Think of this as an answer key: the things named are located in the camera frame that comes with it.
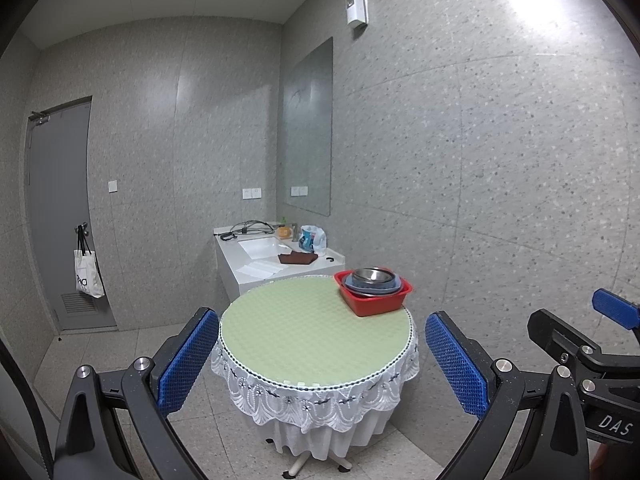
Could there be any light blue plastic plate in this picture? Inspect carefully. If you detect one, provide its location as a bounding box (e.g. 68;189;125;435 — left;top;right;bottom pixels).
342;273;402;296

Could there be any small steel bowl back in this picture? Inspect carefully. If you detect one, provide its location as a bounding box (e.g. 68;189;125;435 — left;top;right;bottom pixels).
352;266;395;285

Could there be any person right hand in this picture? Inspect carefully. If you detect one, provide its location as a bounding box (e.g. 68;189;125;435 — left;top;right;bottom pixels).
589;444;610;480

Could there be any white tote bag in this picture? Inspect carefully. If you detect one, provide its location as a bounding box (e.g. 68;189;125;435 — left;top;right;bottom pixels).
74;222;105;299

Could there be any red plastic basin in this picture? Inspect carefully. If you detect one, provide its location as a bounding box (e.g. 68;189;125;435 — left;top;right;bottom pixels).
333;271;413;318

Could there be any round table green mat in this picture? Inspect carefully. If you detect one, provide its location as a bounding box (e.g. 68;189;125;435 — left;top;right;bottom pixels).
221;275;414;388

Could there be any white sink cabinet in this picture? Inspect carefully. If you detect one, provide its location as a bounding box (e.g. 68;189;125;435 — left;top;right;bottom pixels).
214;226;346;301

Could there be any brown cloth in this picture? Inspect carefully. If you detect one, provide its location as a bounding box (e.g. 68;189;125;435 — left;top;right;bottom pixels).
278;252;318;266

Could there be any orange fruit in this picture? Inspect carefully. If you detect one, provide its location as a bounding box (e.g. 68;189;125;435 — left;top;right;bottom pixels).
278;226;292;240

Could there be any plastic bag with blue pack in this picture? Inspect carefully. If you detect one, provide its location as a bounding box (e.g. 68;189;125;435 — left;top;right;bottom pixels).
298;226;328;256

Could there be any grey door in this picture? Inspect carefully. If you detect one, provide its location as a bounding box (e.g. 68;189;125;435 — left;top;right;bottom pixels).
25;99;116;330

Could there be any black cable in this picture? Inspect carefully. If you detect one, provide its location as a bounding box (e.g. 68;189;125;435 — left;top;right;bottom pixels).
0;336;54;480

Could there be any black faucet hose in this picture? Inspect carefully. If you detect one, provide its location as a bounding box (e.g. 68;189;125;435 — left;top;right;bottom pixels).
219;219;277;241

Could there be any white double wall socket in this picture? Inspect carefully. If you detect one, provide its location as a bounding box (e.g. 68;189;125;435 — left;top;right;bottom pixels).
242;188;262;200

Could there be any wall mirror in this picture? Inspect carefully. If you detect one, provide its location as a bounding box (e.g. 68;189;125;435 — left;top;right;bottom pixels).
280;39;333;216

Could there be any white wall sensor box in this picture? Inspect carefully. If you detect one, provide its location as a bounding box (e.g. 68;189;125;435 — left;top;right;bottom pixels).
345;0;369;29

